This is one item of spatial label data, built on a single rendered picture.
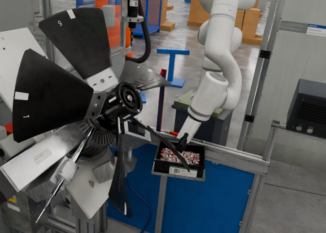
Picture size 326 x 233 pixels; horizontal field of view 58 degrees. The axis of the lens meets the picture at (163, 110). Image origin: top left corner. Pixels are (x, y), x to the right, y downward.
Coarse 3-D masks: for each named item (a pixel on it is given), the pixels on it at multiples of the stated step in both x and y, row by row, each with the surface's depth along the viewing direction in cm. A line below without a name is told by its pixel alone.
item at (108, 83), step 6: (102, 72) 97; (108, 72) 98; (90, 78) 97; (96, 78) 97; (102, 78) 97; (108, 78) 98; (114, 78) 98; (90, 84) 97; (96, 84) 97; (102, 84) 97; (108, 84) 98; (114, 84) 98; (96, 90) 97; (102, 90) 97
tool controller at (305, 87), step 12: (300, 84) 116; (312, 84) 116; (324, 84) 116; (300, 96) 112; (312, 96) 110; (324, 96) 110; (300, 108) 115; (312, 108) 113; (324, 108) 111; (288, 120) 121; (300, 120) 118; (312, 120) 116; (324, 120) 114; (312, 132) 119; (324, 132) 117
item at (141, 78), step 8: (128, 64) 124; (136, 64) 126; (128, 72) 118; (136, 72) 120; (144, 72) 122; (152, 72) 125; (120, 80) 112; (128, 80) 113; (136, 80) 113; (144, 80) 114; (152, 80) 118; (160, 80) 122; (136, 88) 107; (144, 88) 108
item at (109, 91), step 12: (120, 84) 93; (108, 96) 92; (120, 96) 90; (132, 96) 97; (108, 108) 92; (120, 108) 90; (132, 108) 94; (96, 120) 94; (108, 120) 97; (120, 120) 94; (108, 132) 98
